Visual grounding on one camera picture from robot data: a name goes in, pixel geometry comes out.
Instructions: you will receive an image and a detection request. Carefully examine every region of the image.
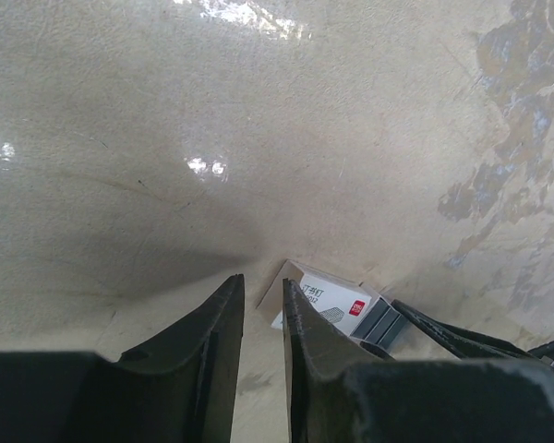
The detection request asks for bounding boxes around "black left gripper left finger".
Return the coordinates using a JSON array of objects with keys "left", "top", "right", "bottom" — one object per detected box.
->
[{"left": 0, "top": 274, "right": 245, "bottom": 442}]

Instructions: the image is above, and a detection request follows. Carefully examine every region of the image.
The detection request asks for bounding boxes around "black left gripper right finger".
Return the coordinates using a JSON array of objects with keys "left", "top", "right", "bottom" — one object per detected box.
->
[{"left": 283, "top": 280, "right": 554, "bottom": 442}]

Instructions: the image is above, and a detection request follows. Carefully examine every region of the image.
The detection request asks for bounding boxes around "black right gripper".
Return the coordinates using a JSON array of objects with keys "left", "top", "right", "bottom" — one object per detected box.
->
[{"left": 391, "top": 300, "right": 554, "bottom": 372}]

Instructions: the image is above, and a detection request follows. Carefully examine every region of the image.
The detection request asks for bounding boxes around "grey staple tray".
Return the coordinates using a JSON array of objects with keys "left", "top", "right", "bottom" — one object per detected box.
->
[{"left": 351, "top": 296, "right": 408, "bottom": 350}]

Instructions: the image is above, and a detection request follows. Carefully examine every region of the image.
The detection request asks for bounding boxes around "white staple box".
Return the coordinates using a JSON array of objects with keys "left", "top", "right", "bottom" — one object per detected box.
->
[{"left": 257, "top": 259, "right": 374, "bottom": 336}]

